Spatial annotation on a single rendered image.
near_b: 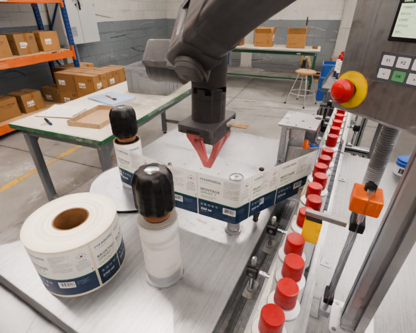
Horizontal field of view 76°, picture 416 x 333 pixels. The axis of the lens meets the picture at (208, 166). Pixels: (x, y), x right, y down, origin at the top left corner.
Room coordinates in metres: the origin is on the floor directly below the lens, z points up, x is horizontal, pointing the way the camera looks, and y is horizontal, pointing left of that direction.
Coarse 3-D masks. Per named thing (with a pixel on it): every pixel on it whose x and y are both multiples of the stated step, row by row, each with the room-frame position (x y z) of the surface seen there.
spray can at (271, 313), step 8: (272, 304) 0.22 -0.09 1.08; (264, 312) 0.21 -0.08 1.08; (272, 312) 0.21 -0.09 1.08; (280, 312) 0.21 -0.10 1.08; (256, 320) 0.22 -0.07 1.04; (264, 320) 0.20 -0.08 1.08; (272, 320) 0.20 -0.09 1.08; (280, 320) 0.20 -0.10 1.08; (256, 328) 0.21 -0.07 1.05; (264, 328) 0.19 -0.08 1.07; (272, 328) 0.19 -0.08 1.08; (280, 328) 0.19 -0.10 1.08
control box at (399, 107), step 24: (360, 0) 0.46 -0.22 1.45; (384, 0) 0.43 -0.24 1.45; (360, 24) 0.45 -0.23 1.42; (384, 24) 0.42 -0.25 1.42; (360, 48) 0.44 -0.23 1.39; (384, 48) 0.41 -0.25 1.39; (408, 48) 0.38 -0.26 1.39; (360, 72) 0.43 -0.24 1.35; (360, 96) 0.42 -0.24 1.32; (384, 96) 0.39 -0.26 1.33; (408, 96) 0.36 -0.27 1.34; (384, 120) 0.38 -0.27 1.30; (408, 120) 0.35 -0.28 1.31
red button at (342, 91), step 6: (336, 84) 0.43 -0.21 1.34; (342, 84) 0.42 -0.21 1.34; (348, 84) 0.42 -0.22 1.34; (336, 90) 0.43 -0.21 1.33; (342, 90) 0.42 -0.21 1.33; (348, 90) 0.41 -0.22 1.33; (354, 90) 0.42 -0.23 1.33; (336, 96) 0.42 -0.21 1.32; (342, 96) 0.42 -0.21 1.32; (348, 96) 0.41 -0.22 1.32; (342, 102) 0.42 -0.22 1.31
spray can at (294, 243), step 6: (288, 234) 0.35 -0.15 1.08; (294, 234) 0.35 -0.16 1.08; (288, 240) 0.34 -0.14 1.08; (294, 240) 0.34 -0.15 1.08; (300, 240) 0.34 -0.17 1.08; (282, 246) 0.36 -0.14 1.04; (288, 246) 0.33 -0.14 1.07; (294, 246) 0.33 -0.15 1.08; (300, 246) 0.33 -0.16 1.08; (282, 252) 0.34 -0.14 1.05; (288, 252) 0.33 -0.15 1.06; (294, 252) 0.33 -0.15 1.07; (300, 252) 0.33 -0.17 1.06; (282, 258) 0.33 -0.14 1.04; (276, 264) 0.34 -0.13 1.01; (282, 264) 0.33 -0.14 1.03
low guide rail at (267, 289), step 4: (292, 220) 0.58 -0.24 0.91; (288, 232) 0.53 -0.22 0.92; (284, 240) 0.50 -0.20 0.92; (284, 244) 0.48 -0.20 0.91; (276, 260) 0.43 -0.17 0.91; (272, 272) 0.40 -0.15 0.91; (272, 276) 0.39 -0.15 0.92; (268, 280) 0.38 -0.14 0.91; (272, 280) 0.38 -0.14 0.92; (268, 284) 0.37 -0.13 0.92; (268, 288) 0.36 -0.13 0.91; (264, 292) 0.35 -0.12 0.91; (268, 292) 0.35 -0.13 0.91; (264, 296) 0.34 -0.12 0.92; (260, 300) 0.33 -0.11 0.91; (264, 300) 0.33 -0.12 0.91; (260, 304) 0.32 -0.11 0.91; (264, 304) 0.32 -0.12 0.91; (260, 308) 0.31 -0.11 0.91; (256, 312) 0.31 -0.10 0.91; (260, 312) 0.31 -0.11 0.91; (256, 316) 0.30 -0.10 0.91; (252, 320) 0.29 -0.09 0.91; (248, 332) 0.27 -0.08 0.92
